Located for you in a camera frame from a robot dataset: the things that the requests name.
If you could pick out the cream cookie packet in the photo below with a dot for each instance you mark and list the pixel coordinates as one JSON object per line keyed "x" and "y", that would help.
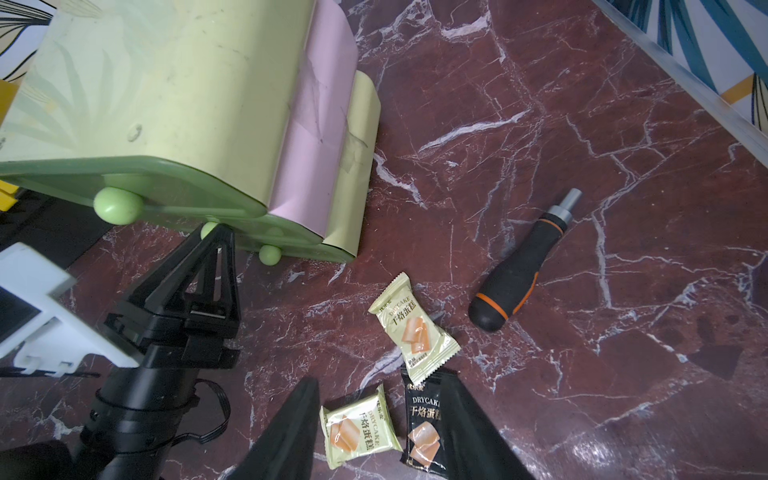
{"x": 358, "y": 429}
{"x": 424, "y": 345}

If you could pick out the yellow black toolbox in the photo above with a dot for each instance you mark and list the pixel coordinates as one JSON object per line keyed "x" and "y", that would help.
{"x": 15, "y": 210}

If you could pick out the light green drawer cabinet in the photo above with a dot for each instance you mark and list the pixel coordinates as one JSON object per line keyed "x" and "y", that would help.
{"x": 266, "y": 96}

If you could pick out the green bottom drawer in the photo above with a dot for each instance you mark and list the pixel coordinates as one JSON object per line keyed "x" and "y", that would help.
{"x": 270, "y": 252}

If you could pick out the black orange screwdriver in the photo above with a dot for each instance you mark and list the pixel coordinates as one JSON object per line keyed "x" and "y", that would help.
{"x": 510, "y": 284}

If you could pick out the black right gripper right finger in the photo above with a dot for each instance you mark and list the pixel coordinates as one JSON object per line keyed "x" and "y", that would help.
{"x": 474, "y": 448}

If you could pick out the green top drawer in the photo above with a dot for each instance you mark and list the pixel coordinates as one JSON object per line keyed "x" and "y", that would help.
{"x": 167, "y": 188}

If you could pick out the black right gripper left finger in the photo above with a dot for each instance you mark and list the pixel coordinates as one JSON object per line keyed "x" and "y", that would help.
{"x": 285, "y": 449}

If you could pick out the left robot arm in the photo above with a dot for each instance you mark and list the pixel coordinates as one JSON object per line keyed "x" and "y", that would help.
{"x": 133, "y": 423}

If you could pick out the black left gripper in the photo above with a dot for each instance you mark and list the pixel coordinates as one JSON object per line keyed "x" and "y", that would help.
{"x": 182, "y": 312}

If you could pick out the black cookie packet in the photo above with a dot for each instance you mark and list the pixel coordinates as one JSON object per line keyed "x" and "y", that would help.
{"x": 423, "y": 445}

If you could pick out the green drawer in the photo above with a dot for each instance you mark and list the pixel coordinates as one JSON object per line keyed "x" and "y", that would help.
{"x": 167, "y": 188}
{"x": 269, "y": 229}
{"x": 270, "y": 252}

